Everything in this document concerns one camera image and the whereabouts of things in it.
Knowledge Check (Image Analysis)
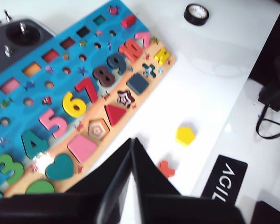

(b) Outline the teal heart block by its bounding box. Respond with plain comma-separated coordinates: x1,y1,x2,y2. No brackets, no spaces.
44,153,76,182

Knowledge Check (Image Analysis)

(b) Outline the black cable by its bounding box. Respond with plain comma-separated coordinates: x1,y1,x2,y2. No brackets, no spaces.
255,105,280,140

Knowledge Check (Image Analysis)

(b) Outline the yellow number six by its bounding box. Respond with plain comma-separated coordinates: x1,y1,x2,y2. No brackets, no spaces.
62,91,87,119

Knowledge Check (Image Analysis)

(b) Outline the pink number five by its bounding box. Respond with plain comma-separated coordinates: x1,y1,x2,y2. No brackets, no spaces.
39,109,68,140

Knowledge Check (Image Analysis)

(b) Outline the green number three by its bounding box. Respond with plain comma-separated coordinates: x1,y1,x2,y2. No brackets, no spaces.
0,153,25,186

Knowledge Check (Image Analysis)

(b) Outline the yellow equals symbol block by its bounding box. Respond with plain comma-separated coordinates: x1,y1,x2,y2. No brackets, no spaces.
154,48,171,65

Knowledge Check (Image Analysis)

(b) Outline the grey remote controller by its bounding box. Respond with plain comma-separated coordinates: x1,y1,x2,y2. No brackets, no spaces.
0,8,57,80

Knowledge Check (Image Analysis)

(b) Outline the pink square block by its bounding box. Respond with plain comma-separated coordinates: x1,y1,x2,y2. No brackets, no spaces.
67,134,98,163

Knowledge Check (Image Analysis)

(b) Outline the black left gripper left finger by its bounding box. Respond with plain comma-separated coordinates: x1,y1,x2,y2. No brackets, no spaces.
65,138,133,224

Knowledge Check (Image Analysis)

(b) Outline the orange cross block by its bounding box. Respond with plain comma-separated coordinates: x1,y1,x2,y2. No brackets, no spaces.
157,160,175,179

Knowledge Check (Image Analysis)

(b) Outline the red triangle block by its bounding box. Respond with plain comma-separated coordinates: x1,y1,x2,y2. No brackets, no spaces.
104,104,127,126

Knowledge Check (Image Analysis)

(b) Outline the red number seven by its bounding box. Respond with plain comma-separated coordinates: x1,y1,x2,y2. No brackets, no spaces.
75,77,98,103

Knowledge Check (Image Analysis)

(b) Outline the black tape roll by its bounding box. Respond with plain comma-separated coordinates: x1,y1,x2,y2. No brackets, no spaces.
183,3,210,26

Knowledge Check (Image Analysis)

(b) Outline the yellow pentagon block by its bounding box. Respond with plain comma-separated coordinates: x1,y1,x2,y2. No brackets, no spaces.
175,126,196,147

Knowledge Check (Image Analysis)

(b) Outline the orange number ten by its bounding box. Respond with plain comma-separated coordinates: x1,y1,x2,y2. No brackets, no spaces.
118,38,144,63

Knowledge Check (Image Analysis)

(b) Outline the dark blue number nine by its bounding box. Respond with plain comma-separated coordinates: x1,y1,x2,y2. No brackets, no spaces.
106,53,127,75

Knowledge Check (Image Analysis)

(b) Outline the green circle block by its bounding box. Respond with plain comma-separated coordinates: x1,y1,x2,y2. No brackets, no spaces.
25,179,56,195

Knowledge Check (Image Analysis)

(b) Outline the colourful wooden puzzle board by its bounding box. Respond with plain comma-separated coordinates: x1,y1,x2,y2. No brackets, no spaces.
0,0,177,199

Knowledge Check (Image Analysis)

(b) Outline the dark blue square block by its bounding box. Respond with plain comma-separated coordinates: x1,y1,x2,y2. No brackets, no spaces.
126,72,150,96

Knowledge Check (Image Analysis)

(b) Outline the teal number four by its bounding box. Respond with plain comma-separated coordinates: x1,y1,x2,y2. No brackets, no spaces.
21,130,50,159

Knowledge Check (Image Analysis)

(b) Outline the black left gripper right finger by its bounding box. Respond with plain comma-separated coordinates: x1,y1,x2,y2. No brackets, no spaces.
132,137,181,210

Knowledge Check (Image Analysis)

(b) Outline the black AGILE label plate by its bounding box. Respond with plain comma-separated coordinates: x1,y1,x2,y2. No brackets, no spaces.
201,154,248,203

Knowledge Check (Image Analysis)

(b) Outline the brown number eight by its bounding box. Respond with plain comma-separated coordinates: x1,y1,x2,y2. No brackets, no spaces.
92,66,116,88

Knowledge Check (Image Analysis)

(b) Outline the pink angle symbol block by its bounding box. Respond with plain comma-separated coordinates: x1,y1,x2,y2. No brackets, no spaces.
134,31,152,48

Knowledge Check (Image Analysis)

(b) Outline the red minus symbol block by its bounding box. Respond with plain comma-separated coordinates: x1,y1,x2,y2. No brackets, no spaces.
120,14,137,28

